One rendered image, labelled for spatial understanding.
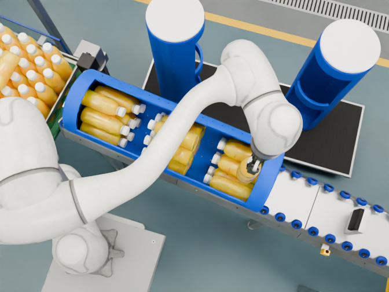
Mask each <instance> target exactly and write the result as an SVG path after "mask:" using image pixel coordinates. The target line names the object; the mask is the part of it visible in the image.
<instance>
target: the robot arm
mask: <svg viewBox="0 0 389 292"><path fill-rule="evenodd" d="M217 102H223V103H226V104H228V105H229V106H234V105H236V106H239V107H240V106H241V107H242V109H243V111H244V113H245V116H246V119H247V122H248V125H249V129H250V132H251V136H252V137H251V151H252V155H251V156H252V159H253V160H252V161H251V162H249V163H247V167H246V169H247V173H249V174H252V175H255V174H256V173H258V172H259V168H260V167H259V165H260V164H261V163H263V162H264V160H271V159H274V158H276V157H278V156H279V155H280V154H282V153H284V152H286V151H288V150H289V149H290V148H291V147H293V145H294V144H295V143H296V142H297V140H298V138H299V137H300V134H301V132H302V128H303V119H302V116H301V114H300V112H299V110H298V109H297V108H296V107H295V106H293V105H292V104H290V103H289V102H288V101H287V99H286V98H285V97H284V95H283V93H282V91H281V88H280V86H279V82H278V79H277V77H276V74H275V72H274V70H273V68H272V67H271V65H270V63H269V61H268V59H267V58H266V56H265V55H264V53H263V52H262V51H261V50H260V48H259V47H258V46H256V45H255V44H254V43H253V42H251V41H248V40H245V39H239V40H236V41H233V42H231V43H229V44H228V45H227V46H226V47H225V48H224V50H223V52H222V55H221V65H219V66H218V68H217V70H216V73H215V74H214V75H213V76H212V77H210V78H208V79H206V80H204V81H202V82H201V83H199V84H198V85H196V86H195V87H194V88H193V89H191V90H190V91H189V92H188V93H187V94H186V95H185V96H184V97H183V99H182V100H181V101H180V102H179V103H178V105H177V106H176V108H175V109H174V110H173V112H172V113H171V115H170V116H169V117H168V119H167V120H166V121H165V123H164V125H163V126H162V127H161V129H160V130H159V131H158V133H157V134H156V135H155V137H154V138H153V140H152V141H151V143H150V144H149V145H148V147H147V148H146V150H145V151H144V152H143V153H142V155H141V156H140V157H139V158H138V159H137V160H136V161H135V162H134V163H132V164H131V165H130V166H128V167H126V168H124V169H122V170H119V171H115V172H112V173H107V174H100V175H96V176H90V177H81V176H80V174H79V173H78V172H77V171H76V170H75V169H74V168H73V167H71V166H70V165H65V164H58V155H57V150H56V145H55V143H54V140H53V136H52V134H51V131H50V129H49V127H48V125H47V123H46V121H45V119H44V116H43V115H42V113H41V112H40V110H38V108H37V107H36V106H35V105H34V104H33V103H32V102H30V101H29V100H26V99H24V98H22V97H5V98H1V99H0V244H32V243H39V242H43V241H46V240H50V239H52V242H53V246H52V254H53V258H54V260H55V262H56V264H57V265H58V266H59V267H60V268H61V269H62V270H63V271H65V273H67V274H75V275H84V274H91V275H101V276H104V277H106V278H109V277H111V276H112V260H113V258H116V257H124V254H125V252H124V251H121V250H116V249H114V246H115V239H116V237H117V235H118V232H117V230H115V229H110V230H100V229H99V227H98V225H97V223H96V221H95V219H96V218H98V217H100V216H102V215H103V214H105V213H107V212H109V211H110V210H112V209H114V208H116V207H118V206H119V205H121V204H123V203H125V202H126V201H128V200H130V199H132V198H134V197H135V196H137V195H139V194H140V193H141V192H143V191H144V190H146V189H147V188H148V187H149V186H150V185H151V184H152V183H153V182H155V180H156V179H157V178H158V177H159V176H160V175H161V173H162V172H163V170H164V169H165V168H166V166H167V165H168V163H169V161H170V160H171V158H172V157H173V155H174V154H175V152H176V150H177V149H178V147H179V146H180V144H181V142H182V141H183V139H184V138H185V136H186V134H187V133H188V131H189V129H190V128H191V126H192V125H193V123H194V121H195V120H196V118H197V117H198V115H199V114H200V113H201V111H202V110H203V109H205V107H207V106H208V105H210V104H213V103H217Z"/></svg>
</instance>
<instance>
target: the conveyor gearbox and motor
mask: <svg viewBox="0 0 389 292"><path fill-rule="evenodd" d="M86 52H88V53H90V54H91V55H92V56H94V57H95V58H96V60H97V62H98V64H99V65H100V66H99V68H98V70H97V71H99V72H102V73H104V74H107V75H109V76H110V74H109V71H108V69H107V67H106V63H107V62H108V60H109V58H108V56H107V53H105V52H103V51H102V49H101V46H100V45H96V44H93V43H91V42H88V41H86V40H85V39H82V40H81V42H80V43H79V45H78V47H77V48H76V50H75V52H74V54H73V57H76V58H78V59H79V58H80V56H81V54H82V53H86Z"/></svg>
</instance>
